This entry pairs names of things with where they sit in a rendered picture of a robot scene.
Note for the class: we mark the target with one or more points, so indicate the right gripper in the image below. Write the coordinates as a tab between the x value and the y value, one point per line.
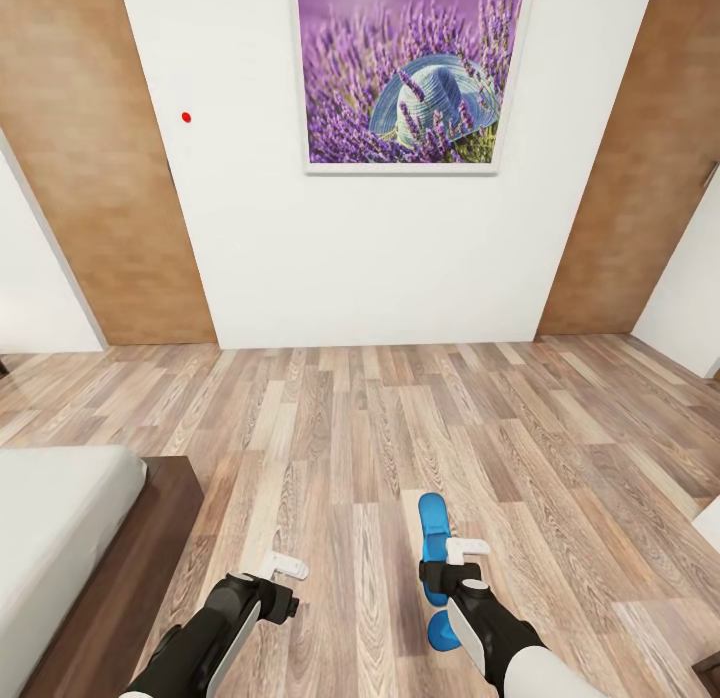
438	574

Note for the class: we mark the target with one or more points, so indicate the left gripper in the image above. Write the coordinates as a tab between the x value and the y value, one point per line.
279	602

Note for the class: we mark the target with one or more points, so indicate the bed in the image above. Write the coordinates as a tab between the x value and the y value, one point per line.
90	537

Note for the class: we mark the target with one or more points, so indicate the sandal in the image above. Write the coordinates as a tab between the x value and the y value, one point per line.
439	632
436	530

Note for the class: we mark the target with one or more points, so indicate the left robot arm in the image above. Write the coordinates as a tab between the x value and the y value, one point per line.
191	662

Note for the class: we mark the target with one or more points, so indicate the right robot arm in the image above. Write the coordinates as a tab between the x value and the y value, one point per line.
508	652

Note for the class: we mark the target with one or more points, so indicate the painting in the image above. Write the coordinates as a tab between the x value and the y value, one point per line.
405	86

